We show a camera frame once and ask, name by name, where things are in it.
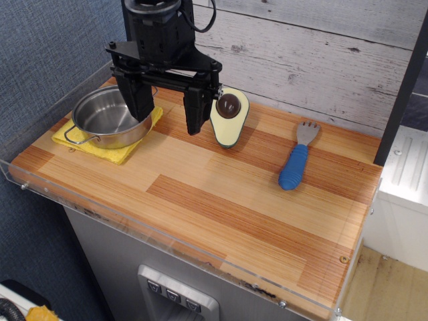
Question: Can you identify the stainless steel pot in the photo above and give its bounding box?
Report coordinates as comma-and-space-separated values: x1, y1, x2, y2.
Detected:
64, 86, 154, 149

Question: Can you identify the yellow object bottom left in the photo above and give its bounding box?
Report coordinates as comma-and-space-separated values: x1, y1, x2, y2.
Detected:
25, 306, 60, 321

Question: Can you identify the yellow cloth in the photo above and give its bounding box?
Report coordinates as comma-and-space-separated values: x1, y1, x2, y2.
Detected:
51, 120, 144, 165

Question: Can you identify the black vertical post right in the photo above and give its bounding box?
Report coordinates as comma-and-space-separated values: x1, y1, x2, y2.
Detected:
373, 13, 427, 166

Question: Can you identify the white appliance at right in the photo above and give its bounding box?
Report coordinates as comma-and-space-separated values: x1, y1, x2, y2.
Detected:
362, 126, 427, 271

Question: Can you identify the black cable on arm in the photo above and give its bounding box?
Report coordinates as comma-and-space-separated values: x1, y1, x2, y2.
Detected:
177, 0, 217, 33

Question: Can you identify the grey cabinet with dispenser panel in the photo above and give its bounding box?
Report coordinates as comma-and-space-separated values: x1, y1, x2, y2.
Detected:
66, 208, 303, 320

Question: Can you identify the toy avocado half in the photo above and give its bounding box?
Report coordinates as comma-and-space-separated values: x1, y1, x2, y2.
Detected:
210, 88, 249, 148

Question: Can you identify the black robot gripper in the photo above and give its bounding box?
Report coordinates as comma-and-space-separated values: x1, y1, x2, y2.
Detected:
106, 13, 222, 136

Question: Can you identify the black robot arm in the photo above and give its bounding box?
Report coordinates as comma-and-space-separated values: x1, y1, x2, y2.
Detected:
106, 0, 222, 135

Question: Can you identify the clear acrylic table guard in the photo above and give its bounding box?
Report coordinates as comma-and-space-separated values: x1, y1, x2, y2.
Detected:
1, 69, 381, 320

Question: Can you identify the blue handled metal fork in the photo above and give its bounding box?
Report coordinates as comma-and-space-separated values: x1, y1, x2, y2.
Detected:
278, 120, 321, 191

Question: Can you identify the black hose bottom left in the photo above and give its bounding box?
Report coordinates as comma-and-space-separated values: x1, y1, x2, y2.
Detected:
0, 298, 23, 321

